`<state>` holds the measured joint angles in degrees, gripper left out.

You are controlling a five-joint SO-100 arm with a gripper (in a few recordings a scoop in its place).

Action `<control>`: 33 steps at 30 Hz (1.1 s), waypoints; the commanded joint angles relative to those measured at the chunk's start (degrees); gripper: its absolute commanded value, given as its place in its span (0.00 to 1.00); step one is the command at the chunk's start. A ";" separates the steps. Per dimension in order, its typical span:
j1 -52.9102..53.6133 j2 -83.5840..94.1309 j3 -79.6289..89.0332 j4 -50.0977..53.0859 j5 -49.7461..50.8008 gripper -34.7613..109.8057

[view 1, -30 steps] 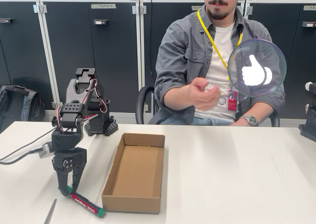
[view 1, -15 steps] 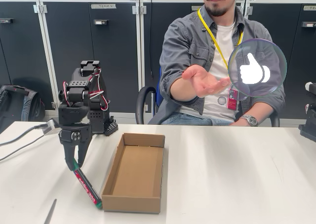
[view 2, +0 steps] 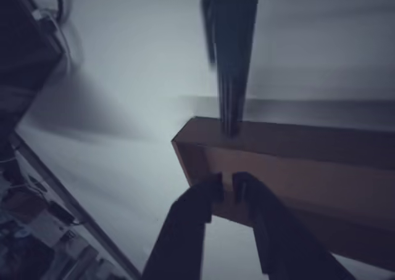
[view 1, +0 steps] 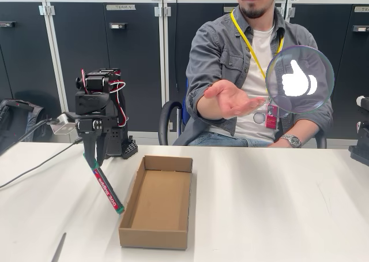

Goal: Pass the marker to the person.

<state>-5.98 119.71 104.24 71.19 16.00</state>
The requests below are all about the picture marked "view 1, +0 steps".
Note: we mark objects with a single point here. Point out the dark backpack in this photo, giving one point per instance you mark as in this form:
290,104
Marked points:
26,126

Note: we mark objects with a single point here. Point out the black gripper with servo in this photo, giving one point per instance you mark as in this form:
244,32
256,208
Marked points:
90,126

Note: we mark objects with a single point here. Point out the white t-shirt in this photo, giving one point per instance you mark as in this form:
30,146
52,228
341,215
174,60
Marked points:
256,57

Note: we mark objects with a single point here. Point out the open cardboard box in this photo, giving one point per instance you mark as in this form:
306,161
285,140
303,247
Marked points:
161,198

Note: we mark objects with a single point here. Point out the blue jeans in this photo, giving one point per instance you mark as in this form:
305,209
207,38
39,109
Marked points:
219,139

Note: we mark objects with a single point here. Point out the grey handwritten tape label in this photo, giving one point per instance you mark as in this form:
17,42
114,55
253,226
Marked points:
121,7
362,9

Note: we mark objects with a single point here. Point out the dark grey storage cabinet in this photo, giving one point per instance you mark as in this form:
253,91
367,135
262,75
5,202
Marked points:
23,57
351,57
178,42
66,57

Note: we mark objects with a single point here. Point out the bearded man's head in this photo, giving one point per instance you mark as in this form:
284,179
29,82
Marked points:
253,8

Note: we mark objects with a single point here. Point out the idle black robot arm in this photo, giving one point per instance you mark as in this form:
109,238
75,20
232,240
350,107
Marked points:
361,146

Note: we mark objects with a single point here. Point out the red marker with green cap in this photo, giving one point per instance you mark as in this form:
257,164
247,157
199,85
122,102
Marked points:
108,190

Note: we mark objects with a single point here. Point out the person's left forearm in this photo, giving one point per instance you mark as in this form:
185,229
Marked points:
302,130

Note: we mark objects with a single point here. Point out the silver webcam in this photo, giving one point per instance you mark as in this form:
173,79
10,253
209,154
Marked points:
64,126

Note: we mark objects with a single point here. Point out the person's left hand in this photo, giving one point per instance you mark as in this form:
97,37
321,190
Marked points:
281,144

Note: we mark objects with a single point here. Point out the blue office chair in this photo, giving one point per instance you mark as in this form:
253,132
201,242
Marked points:
164,117

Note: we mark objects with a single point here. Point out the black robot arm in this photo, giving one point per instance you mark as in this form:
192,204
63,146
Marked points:
95,100

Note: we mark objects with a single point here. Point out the red id badge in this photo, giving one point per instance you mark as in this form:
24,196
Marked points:
271,120

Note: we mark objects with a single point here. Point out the man in grey shirt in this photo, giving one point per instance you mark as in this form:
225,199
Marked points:
213,51

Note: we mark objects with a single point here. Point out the grey flat metal strip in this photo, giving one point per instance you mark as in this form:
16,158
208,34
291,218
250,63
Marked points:
59,247

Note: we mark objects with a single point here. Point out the silver wristwatch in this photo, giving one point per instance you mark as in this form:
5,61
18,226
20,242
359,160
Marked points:
294,141

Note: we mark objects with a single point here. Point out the person's right hand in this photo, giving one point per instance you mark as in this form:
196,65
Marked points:
233,100

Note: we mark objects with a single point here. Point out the person's right forearm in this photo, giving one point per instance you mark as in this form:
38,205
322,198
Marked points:
210,109

